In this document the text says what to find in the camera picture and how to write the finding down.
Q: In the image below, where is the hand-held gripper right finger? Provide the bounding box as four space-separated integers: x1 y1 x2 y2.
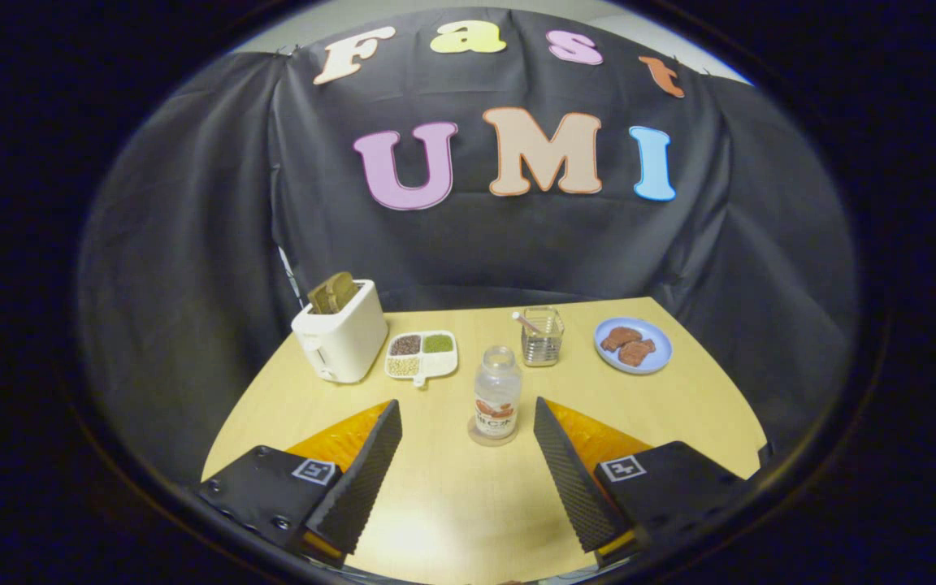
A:
534 396 776 569

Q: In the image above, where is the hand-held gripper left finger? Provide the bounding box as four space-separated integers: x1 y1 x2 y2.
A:
197 399 403 569

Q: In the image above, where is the round brown coaster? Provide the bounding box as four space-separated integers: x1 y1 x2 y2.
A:
468 415 520 448

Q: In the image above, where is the clear juice bottle orange label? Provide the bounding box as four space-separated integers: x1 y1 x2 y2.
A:
474 346 522 440

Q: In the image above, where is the clear glass cup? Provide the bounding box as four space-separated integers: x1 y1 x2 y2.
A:
521 306 566 368

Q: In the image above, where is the wooden table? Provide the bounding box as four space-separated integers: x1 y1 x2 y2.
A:
201 297 769 585

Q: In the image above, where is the white divided tray with grains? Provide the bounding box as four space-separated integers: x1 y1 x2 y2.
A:
384 330 459 388

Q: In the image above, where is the white toaster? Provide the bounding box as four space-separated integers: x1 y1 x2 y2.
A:
291 279 389 384

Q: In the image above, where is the brown bread piece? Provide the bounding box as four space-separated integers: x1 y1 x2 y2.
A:
618 339 657 368
600 327 644 353

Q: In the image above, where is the blue plate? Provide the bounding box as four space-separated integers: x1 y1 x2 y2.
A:
594 317 674 375

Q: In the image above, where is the brown toast slice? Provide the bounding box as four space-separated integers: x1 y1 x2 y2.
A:
307 271 361 315

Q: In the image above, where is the black backdrop cloth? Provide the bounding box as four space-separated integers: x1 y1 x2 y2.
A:
76 6 860 488

